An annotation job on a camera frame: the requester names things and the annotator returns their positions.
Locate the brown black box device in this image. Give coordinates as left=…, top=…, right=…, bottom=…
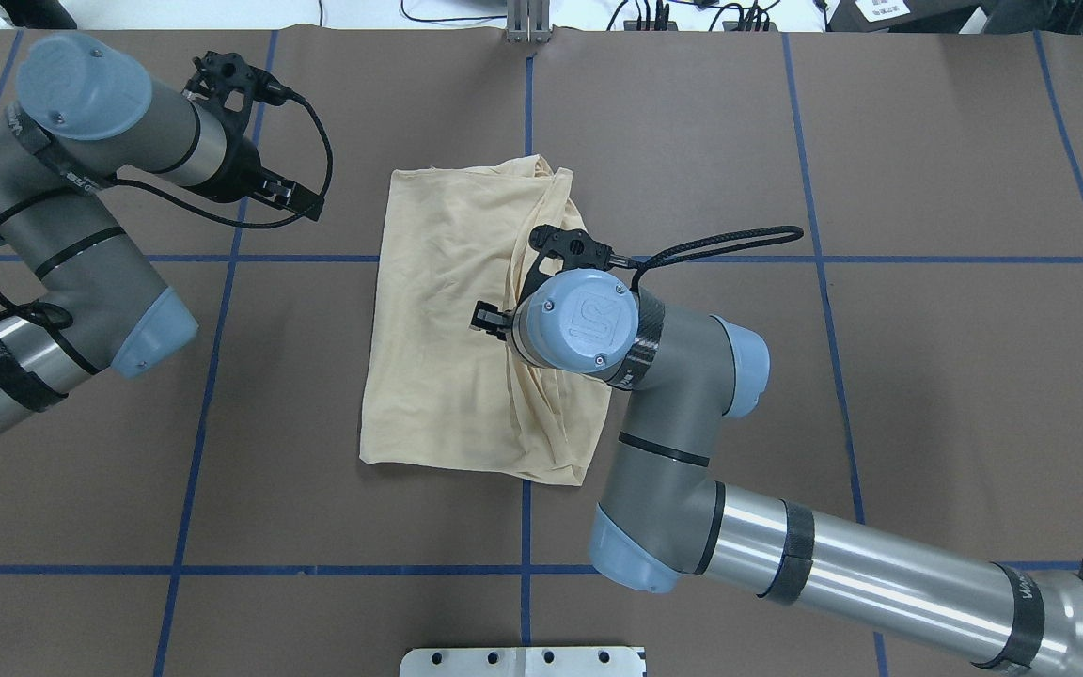
left=826, top=1, right=983, bottom=34

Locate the cream long-sleeve graphic shirt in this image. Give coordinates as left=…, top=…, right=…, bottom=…
left=358, top=155, right=610, bottom=487

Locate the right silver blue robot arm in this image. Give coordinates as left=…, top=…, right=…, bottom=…
left=416, top=259, right=1083, bottom=676

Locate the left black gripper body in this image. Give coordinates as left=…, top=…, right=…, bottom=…
left=186, top=132, right=284, bottom=204

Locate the orange black electronics board near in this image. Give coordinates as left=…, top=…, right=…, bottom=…
left=710, top=1, right=779, bottom=32

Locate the orange black electronics board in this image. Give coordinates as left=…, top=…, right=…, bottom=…
left=613, top=0, right=678, bottom=32
left=710, top=1, right=779, bottom=32

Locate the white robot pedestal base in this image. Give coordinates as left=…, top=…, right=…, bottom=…
left=399, top=645, right=649, bottom=676

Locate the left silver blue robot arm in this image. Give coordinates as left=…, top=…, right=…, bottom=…
left=0, top=31, right=327, bottom=433

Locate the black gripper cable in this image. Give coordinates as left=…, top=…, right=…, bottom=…
left=612, top=226, right=806, bottom=283

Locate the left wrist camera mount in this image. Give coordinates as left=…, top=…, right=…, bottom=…
left=183, top=51, right=297, bottom=140

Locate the orange black electronics board far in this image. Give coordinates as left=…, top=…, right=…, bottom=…
left=613, top=0, right=678, bottom=32

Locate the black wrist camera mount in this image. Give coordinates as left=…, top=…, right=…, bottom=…
left=517, top=226, right=632, bottom=305

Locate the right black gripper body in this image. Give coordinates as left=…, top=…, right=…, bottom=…
left=497, top=308, right=529, bottom=363

